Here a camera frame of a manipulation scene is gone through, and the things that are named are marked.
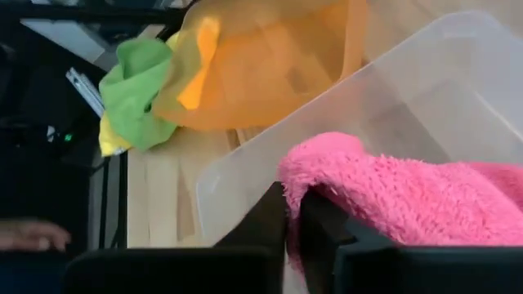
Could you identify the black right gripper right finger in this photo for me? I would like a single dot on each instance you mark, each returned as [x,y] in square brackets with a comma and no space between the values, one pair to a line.
[408,271]

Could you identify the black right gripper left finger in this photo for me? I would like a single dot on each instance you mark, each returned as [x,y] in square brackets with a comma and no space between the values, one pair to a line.
[171,271]

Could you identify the pink microfiber towel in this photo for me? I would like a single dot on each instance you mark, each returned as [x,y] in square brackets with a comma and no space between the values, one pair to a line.
[408,196]

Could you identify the yellow microfiber towel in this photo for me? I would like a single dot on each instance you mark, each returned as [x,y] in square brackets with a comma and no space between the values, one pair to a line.
[108,141]

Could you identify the green microfiber towel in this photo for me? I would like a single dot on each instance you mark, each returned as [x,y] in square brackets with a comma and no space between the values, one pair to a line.
[135,94]

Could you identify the clear plastic bin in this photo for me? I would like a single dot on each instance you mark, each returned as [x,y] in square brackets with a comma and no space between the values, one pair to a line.
[408,102]

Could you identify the black device with green light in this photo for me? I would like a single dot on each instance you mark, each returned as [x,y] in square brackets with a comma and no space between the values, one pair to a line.
[45,134]

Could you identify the orange translucent plastic bin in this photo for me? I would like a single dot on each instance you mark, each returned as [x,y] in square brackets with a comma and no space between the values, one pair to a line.
[253,81]

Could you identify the black frame post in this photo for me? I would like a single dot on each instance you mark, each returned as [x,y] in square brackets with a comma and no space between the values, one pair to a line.
[122,196]

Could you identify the silver aluminium frame bracket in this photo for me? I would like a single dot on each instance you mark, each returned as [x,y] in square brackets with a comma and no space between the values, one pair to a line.
[86,90]

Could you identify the black table frame rail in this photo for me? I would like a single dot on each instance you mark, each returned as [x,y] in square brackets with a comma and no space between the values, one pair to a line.
[81,15]

